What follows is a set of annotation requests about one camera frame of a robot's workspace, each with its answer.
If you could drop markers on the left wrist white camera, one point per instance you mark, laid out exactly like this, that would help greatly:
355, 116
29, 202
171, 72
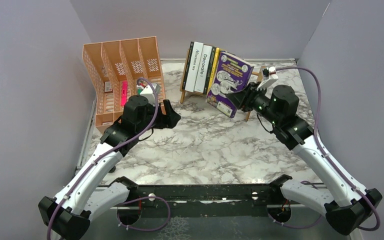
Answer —
148, 93

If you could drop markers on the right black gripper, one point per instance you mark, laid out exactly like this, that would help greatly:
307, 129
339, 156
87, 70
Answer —
243, 98

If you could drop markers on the yellow book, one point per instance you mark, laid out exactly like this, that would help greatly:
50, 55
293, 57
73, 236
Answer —
213, 68

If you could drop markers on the wooden book rack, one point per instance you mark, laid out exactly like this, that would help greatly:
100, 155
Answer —
183, 94

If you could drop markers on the black Moon and Sixpence book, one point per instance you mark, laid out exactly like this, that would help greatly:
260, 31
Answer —
186, 66

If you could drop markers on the white Afternoon tea book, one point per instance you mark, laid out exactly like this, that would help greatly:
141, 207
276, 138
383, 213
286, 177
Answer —
195, 52

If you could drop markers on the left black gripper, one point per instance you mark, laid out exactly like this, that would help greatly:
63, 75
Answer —
169, 120

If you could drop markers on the purple Treehouse book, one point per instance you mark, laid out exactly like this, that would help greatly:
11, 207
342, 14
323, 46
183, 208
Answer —
232, 75

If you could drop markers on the dark green book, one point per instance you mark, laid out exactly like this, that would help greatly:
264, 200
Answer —
210, 69

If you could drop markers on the pink highlighter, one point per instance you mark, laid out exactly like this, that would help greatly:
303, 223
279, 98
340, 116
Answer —
123, 93

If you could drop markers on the red emergency stop button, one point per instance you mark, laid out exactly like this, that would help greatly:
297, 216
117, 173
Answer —
112, 170

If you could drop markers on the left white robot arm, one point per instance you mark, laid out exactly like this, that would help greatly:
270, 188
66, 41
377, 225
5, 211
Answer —
70, 212

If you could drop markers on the black metal base rail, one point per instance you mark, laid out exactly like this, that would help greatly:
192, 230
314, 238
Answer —
133, 200

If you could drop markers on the white Decorate Furniture book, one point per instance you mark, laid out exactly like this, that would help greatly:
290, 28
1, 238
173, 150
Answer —
201, 77

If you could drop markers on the small red white box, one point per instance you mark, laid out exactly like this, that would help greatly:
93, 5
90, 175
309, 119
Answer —
107, 87

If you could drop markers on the orange plastic file organizer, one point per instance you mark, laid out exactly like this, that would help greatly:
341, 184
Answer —
117, 61

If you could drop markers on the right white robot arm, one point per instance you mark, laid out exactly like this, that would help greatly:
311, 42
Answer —
348, 203

